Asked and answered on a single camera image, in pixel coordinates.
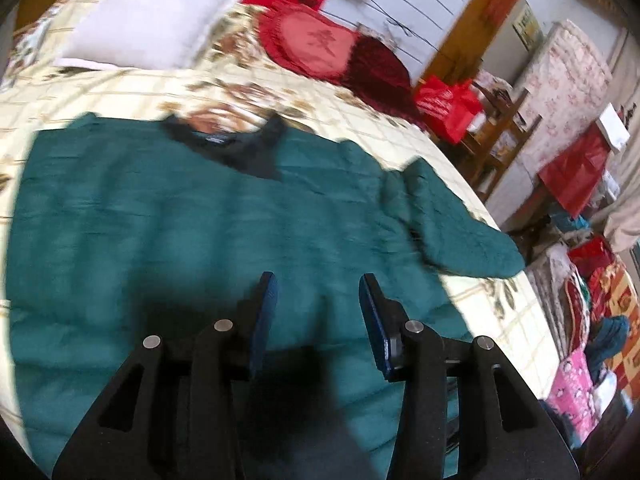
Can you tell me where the red heart-shaped cushion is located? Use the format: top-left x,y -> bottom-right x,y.
257,0 -> 368,86

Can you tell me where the orange wooden door frame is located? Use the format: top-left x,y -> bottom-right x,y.
420,0 -> 526,86

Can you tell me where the wooden chair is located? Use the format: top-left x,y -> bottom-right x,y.
460,87 -> 543,203

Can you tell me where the green puffer jacket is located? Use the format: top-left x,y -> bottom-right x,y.
7,112 -> 526,480

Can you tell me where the dark red fringed cushion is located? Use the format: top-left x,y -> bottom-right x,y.
342,35 -> 426,128

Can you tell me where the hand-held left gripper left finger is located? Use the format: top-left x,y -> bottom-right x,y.
51,271 -> 281,480

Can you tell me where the white box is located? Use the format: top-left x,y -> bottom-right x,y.
597,102 -> 631,153

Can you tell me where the white pillow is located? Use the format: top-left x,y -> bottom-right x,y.
52,0 -> 248,72

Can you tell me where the pile of colourful clothes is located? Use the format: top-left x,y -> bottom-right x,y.
530,235 -> 640,441

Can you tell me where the beige hanging cloth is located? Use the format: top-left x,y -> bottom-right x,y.
602,125 -> 640,253

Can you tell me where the floral checked bedspread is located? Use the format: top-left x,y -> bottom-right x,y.
0,0 -> 561,471

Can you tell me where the red gift bag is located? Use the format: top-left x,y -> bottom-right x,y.
412,75 -> 483,143

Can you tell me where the floral upright mattress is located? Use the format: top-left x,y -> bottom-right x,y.
515,20 -> 613,176

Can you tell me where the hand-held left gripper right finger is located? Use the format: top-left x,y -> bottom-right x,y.
359,272 -> 581,480

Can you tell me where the framed wall picture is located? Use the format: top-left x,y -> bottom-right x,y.
512,2 -> 545,51

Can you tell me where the large red paper bag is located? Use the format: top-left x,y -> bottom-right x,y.
537,125 -> 611,213

